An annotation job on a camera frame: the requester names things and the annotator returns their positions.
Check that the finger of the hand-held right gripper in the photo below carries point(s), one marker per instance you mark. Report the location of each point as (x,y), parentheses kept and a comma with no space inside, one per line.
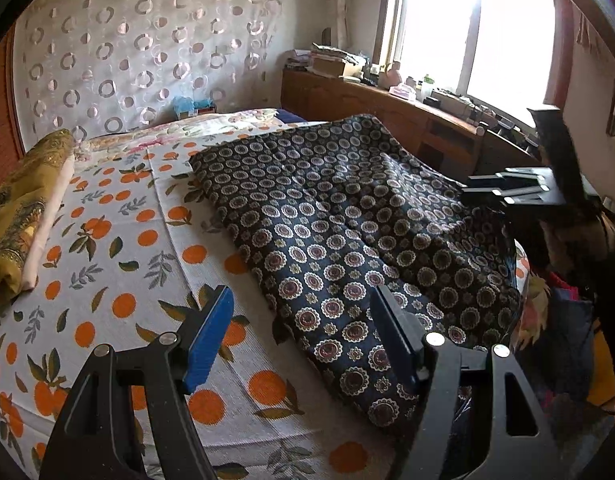
(522,196)
(517,177)

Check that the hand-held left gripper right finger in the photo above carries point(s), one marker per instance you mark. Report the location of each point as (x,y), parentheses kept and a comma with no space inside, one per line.
(395,340)

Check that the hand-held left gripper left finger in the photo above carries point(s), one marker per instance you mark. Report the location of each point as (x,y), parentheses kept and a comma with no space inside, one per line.
(210,340)

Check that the navy medallion print shirt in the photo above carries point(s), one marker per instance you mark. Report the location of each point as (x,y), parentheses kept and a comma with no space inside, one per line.
(337,220)

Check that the row of small containers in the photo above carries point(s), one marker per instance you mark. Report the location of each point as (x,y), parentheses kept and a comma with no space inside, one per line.
(467,107)

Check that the red curtain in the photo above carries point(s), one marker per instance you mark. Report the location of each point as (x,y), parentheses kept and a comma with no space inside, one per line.
(560,50)

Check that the orange fruit print bedsheet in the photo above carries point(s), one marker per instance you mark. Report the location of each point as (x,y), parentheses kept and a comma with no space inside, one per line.
(112,270)

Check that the dark cloth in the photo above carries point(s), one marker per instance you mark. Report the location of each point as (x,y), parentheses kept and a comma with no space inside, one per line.
(567,330)

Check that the wooden cabinet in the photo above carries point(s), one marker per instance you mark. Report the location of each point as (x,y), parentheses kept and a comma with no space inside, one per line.
(387,115)

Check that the pink figurine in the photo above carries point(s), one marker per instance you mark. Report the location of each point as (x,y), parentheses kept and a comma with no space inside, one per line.
(391,75)

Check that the peach folded blanket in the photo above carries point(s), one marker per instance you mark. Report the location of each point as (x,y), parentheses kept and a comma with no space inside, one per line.
(47,230)

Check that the stack of books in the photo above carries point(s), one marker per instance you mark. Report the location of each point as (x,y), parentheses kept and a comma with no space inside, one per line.
(327,60)

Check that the golden patterned cloth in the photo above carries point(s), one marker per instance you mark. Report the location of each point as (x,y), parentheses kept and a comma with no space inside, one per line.
(22,210)

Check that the blue tissue pack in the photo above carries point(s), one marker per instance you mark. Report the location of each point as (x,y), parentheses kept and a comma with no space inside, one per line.
(192,107)

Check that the beige window curtain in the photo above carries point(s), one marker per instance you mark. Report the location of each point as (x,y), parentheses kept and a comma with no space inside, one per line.
(343,0)

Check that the white circle pattern curtain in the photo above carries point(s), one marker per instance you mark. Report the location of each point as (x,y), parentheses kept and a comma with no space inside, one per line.
(137,45)

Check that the wooden headboard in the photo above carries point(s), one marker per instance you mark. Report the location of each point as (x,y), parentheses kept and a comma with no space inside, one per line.
(5,110)

